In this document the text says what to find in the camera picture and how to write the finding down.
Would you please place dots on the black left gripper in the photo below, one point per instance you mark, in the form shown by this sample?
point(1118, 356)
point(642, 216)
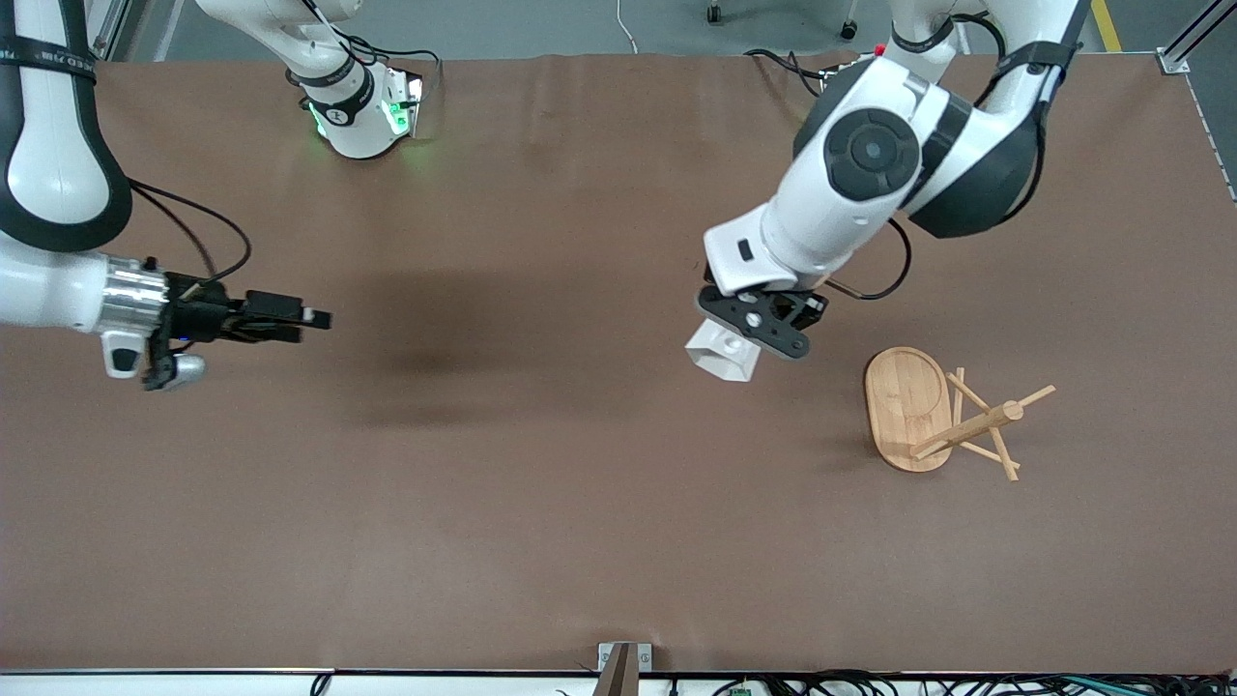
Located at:
point(810, 306)

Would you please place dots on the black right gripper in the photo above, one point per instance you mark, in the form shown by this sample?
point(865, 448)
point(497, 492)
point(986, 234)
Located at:
point(201, 315)

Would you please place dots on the white faceted cup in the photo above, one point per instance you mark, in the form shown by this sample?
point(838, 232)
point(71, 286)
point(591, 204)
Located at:
point(723, 353)

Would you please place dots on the wooden cup rack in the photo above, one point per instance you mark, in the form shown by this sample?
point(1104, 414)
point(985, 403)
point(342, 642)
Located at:
point(908, 406)

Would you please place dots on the aluminium frame post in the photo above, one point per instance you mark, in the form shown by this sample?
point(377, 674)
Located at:
point(108, 29)
point(1193, 39)

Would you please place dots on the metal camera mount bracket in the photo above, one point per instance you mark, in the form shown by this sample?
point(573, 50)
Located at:
point(623, 667)

